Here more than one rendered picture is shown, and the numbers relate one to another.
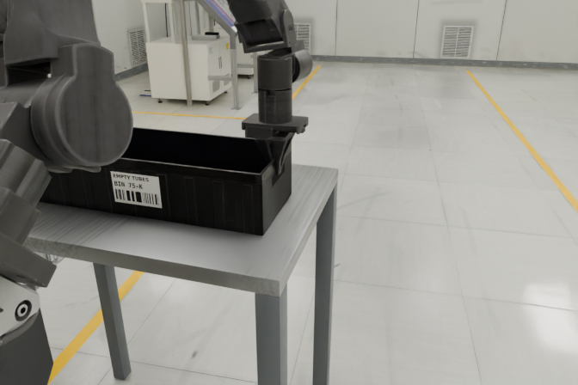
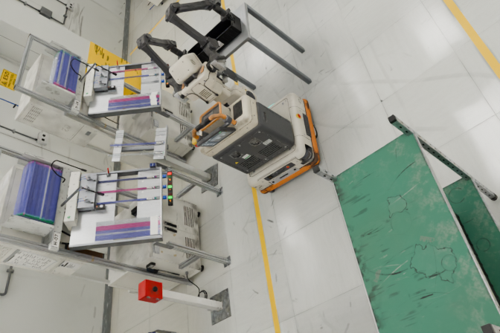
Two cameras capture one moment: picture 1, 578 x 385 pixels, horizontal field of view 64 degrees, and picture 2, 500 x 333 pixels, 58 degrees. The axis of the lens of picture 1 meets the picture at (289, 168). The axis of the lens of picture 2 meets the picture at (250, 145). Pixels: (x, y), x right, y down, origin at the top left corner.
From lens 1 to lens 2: 3.03 m
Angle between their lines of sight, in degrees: 27
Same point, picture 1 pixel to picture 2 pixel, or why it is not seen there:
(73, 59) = (208, 40)
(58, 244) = not seen: hidden behind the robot
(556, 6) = not seen: outside the picture
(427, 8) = not seen: outside the picture
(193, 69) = not seen: outside the picture
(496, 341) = not seen: outside the picture
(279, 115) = (224, 13)
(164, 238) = (229, 47)
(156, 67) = not seen: outside the picture
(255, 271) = (244, 38)
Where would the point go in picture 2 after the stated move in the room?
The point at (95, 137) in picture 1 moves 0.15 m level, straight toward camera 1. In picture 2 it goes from (215, 44) to (225, 47)
